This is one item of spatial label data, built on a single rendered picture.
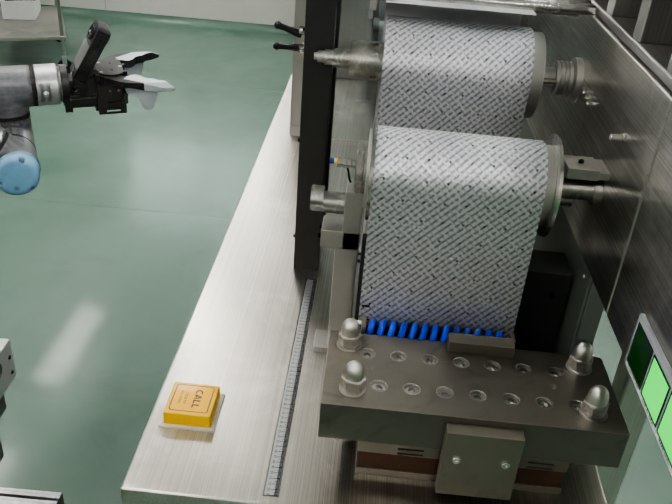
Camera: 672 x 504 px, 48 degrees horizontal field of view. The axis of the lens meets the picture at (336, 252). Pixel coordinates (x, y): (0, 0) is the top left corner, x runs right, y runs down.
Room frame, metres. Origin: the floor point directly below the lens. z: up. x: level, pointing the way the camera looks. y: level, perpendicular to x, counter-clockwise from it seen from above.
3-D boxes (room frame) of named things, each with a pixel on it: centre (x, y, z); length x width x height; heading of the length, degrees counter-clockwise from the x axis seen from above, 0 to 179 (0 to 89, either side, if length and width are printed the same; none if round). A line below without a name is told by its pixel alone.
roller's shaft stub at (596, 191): (0.99, -0.33, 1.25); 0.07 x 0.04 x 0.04; 88
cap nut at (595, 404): (0.77, -0.36, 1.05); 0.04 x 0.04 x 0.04
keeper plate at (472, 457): (0.73, -0.21, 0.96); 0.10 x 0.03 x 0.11; 88
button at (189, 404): (0.85, 0.20, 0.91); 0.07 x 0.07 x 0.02; 88
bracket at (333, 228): (1.04, 0.00, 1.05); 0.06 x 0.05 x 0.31; 88
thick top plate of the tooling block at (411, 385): (0.82, -0.20, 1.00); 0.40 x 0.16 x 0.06; 88
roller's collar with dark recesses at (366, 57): (1.25, -0.03, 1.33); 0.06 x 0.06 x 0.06; 88
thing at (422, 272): (0.94, -0.16, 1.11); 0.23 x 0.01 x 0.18; 88
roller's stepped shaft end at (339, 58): (1.26, 0.03, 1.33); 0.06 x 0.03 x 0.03; 88
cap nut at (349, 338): (0.87, -0.03, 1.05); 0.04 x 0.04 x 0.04
